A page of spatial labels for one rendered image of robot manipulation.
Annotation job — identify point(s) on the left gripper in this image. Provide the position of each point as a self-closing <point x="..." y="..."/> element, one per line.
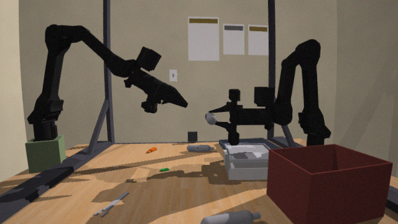
<point x="242" y="116"/>

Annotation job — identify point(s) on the orange stepped block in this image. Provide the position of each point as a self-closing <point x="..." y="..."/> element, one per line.
<point x="152" y="150"/>

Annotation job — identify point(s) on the grey spanner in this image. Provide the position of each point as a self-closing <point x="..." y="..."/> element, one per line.
<point x="111" y="205"/>

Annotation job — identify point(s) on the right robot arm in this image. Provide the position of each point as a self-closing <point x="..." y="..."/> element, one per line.
<point x="58" y="39"/>

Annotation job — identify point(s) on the grey gas cylinder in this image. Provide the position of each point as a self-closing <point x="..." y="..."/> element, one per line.
<point x="239" y="217"/>
<point x="199" y="148"/>
<point x="211" y="118"/>

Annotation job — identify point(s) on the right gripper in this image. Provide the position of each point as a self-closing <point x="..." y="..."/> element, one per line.
<point x="165" y="92"/>

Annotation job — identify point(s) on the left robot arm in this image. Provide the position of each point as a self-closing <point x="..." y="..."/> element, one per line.
<point x="311" y="118"/>

